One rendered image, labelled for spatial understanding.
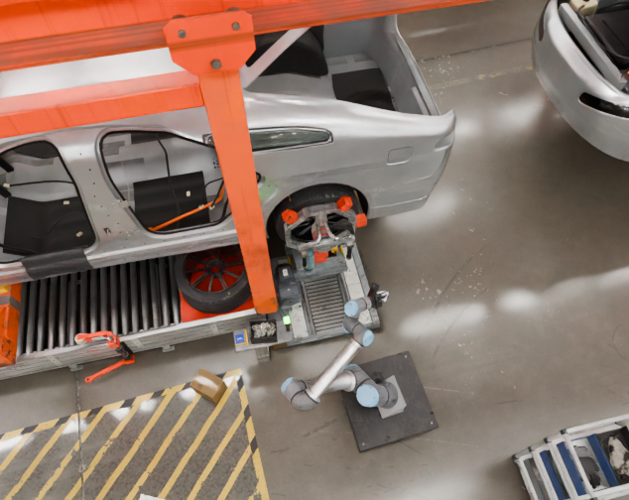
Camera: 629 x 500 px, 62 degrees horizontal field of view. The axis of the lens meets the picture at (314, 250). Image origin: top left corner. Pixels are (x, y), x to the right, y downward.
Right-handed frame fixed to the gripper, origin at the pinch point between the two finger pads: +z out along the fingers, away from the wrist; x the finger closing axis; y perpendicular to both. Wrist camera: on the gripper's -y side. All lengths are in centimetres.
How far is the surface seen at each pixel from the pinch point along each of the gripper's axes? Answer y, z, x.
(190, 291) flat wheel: 30, -66, -140
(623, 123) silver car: -109, 208, 57
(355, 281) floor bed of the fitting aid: 36, 65, -85
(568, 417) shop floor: 109, 129, 89
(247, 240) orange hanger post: -42, -86, -39
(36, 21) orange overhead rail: -148, -197, -8
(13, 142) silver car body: -91, -176, -141
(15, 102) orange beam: -120, -200, -36
